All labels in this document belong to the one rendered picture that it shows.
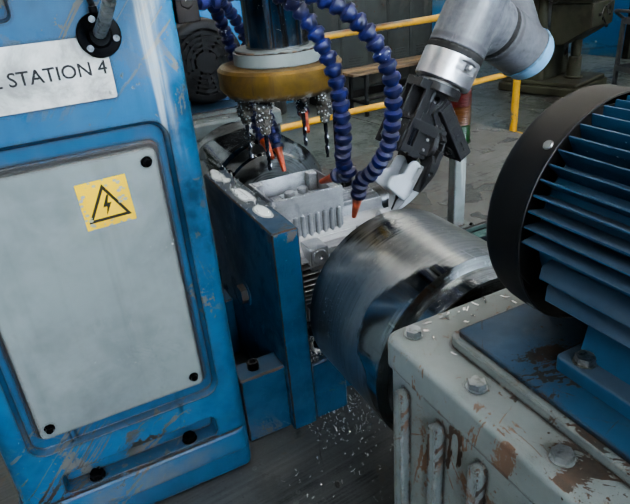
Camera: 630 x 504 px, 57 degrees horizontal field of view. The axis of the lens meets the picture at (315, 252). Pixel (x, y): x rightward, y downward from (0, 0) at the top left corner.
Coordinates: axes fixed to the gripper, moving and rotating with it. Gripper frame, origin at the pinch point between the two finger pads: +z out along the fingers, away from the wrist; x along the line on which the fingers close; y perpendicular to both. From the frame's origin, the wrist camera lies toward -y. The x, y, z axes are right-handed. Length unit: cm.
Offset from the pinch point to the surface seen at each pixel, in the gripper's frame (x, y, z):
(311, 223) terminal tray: -0.8, 13.9, 6.9
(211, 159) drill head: -33.3, 20.0, 6.8
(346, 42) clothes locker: -487, -255, -93
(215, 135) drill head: -40.4, 18.2, 2.8
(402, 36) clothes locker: -497, -324, -128
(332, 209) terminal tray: -0.8, 11.3, 3.8
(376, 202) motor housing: -2.2, 2.7, 0.7
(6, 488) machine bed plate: -3, 44, 59
